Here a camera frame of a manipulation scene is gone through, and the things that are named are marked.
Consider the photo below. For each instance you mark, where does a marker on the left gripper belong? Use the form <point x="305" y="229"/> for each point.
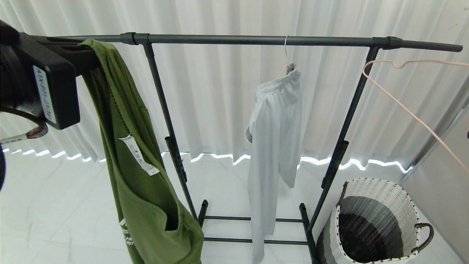
<point x="55" y="91"/>

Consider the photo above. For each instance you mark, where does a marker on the green garment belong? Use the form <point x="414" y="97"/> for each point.
<point x="139" y="190"/>

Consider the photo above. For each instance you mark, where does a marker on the pale grey shorts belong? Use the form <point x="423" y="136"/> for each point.
<point x="274" y="128"/>

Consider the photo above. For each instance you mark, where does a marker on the pink clothes hanger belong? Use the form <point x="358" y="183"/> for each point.
<point x="285" y="47"/>
<point x="415" y="116"/>

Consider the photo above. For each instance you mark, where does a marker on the black clothes rack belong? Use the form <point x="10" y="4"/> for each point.
<point x="256" y="39"/>

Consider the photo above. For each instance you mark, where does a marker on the white laundry basket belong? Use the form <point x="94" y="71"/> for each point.
<point x="377" y="190"/>

